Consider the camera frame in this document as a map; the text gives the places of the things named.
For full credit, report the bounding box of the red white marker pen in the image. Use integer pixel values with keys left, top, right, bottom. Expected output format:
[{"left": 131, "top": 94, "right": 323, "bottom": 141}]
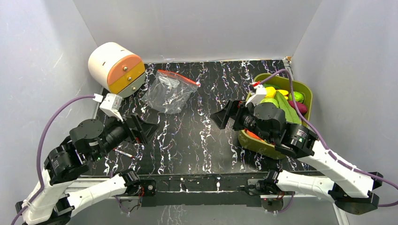
[{"left": 113, "top": 149, "right": 135, "bottom": 158}]

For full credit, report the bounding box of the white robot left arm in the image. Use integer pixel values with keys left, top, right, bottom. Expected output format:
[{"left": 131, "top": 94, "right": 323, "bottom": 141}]
[{"left": 15, "top": 113, "right": 159, "bottom": 225}]

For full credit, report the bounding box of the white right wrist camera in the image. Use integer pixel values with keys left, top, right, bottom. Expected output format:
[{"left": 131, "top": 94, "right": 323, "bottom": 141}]
[{"left": 245, "top": 82, "right": 267, "bottom": 107}]

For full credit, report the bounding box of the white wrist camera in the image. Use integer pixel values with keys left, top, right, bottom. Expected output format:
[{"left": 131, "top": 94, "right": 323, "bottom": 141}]
[
  {"left": 99, "top": 93, "right": 123, "bottom": 122},
  {"left": 245, "top": 82, "right": 267, "bottom": 107}
]

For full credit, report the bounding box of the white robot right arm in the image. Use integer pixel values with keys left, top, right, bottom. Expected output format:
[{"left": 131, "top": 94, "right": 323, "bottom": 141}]
[{"left": 210, "top": 100, "right": 382, "bottom": 215}]

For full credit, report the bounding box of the long green toy leaf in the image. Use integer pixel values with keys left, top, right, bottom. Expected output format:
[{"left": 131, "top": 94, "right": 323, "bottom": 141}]
[{"left": 274, "top": 91, "right": 302, "bottom": 125}]

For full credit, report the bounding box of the olive green plastic bin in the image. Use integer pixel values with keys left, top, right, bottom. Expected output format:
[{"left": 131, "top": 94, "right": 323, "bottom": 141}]
[{"left": 238, "top": 76, "right": 313, "bottom": 159}]

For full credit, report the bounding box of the clear zip bag orange zipper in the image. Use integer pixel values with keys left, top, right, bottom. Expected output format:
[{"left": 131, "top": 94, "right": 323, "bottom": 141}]
[{"left": 142, "top": 70, "right": 200, "bottom": 114}]

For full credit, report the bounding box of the round white mini drawer cabinet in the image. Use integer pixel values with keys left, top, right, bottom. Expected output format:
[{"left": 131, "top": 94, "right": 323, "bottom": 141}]
[{"left": 88, "top": 42, "right": 147, "bottom": 98}]

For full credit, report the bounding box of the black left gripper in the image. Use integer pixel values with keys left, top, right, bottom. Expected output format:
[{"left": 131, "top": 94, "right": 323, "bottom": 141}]
[{"left": 92, "top": 108, "right": 161, "bottom": 161}]

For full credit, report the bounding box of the lime green toy fruit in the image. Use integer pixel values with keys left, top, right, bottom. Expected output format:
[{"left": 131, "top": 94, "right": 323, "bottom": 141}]
[{"left": 288, "top": 91, "right": 305, "bottom": 103}]

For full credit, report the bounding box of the purple toy sweet potato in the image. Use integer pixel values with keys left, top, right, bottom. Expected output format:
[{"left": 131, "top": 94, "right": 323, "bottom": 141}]
[{"left": 288, "top": 100, "right": 308, "bottom": 115}]

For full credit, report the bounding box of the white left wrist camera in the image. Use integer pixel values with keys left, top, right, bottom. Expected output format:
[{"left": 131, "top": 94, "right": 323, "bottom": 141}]
[{"left": 99, "top": 93, "right": 123, "bottom": 122}]

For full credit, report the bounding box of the green toy cabbage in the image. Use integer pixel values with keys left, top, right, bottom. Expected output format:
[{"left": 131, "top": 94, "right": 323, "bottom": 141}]
[{"left": 260, "top": 97, "right": 279, "bottom": 108}]

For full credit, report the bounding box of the yellow toy banana bunch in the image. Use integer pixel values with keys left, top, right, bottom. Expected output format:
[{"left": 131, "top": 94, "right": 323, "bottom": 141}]
[{"left": 265, "top": 86, "right": 289, "bottom": 99}]

